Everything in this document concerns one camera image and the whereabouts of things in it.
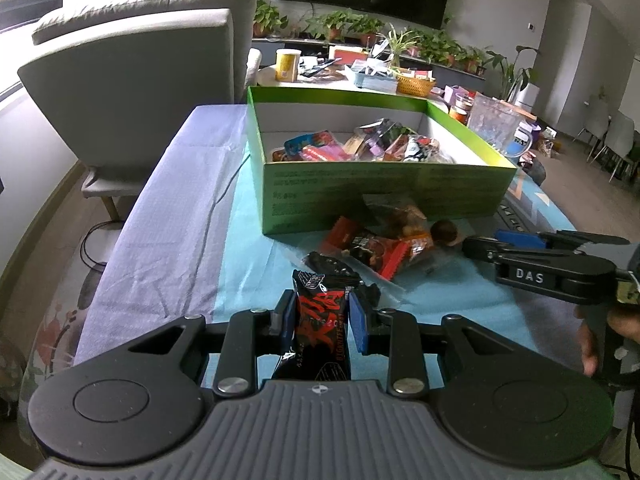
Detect black red spicy snack packet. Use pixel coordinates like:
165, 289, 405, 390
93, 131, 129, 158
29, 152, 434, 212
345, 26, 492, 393
272, 270, 381, 382

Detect clear bag fried snacks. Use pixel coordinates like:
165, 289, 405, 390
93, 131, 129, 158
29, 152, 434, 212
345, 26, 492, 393
292, 252, 406, 304

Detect person's right hand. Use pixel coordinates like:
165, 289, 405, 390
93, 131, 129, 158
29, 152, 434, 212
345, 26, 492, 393
572, 301, 640, 378

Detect red candy wrapper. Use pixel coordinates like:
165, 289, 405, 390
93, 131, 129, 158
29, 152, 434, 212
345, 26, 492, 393
321, 217, 411, 281

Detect orange peanut snack bag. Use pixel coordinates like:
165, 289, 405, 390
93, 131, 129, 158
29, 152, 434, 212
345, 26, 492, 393
363, 194, 435, 262

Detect clear glass mug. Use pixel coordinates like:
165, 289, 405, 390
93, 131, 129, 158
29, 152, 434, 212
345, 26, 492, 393
466, 93, 524, 154

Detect orange can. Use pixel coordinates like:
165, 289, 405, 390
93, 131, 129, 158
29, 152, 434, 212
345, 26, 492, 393
449, 94, 473, 125

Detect white dining chair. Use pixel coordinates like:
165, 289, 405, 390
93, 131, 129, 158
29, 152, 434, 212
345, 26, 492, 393
573, 99, 638, 182

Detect tall leafy floor plant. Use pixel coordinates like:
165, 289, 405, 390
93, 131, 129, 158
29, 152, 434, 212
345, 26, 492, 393
487, 44, 538, 101

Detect woven yellow basket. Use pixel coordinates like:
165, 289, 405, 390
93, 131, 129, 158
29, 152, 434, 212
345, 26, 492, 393
397, 75, 436, 99

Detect round white coffee table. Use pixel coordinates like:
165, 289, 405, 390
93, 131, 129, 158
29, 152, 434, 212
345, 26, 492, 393
255, 58, 452, 111

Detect blue plastic basket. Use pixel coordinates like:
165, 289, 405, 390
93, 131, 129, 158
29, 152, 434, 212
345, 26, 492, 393
354, 70, 398, 94

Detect green cardboard box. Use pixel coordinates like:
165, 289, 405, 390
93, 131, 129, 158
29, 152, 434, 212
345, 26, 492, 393
246, 86, 516, 235

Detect spider plant in vase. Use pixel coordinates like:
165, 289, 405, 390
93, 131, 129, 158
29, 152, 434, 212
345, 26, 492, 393
378, 24, 419, 68

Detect yellow canister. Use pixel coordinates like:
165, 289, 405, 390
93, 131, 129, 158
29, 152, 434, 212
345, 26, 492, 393
276, 48, 302, 82

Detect grey armchair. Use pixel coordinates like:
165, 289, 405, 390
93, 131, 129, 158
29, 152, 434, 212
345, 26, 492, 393
16, 0, 264, 172

